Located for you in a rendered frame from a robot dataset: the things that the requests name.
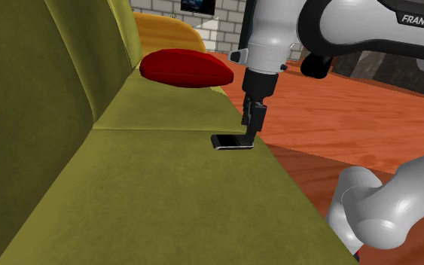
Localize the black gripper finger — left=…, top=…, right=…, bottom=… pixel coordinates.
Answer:
left=240, top=95, right=268, bottom=146

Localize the black phone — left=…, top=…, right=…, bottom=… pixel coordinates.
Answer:
left=210, top=134, right=255, bottom=151

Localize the red cushion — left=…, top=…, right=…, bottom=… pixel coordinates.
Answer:
left=139, top=48, right=234, bottom=89

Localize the orange yellow cushion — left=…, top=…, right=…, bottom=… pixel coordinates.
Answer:
left=133, top=11, right=207, bottom=58

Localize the olive green sofa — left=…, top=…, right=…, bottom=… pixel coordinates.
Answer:
left=0, top=0, right=359, bottom=265

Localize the dark wall picture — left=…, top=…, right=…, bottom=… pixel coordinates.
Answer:
left=180, top=0, right=217, bottom=17

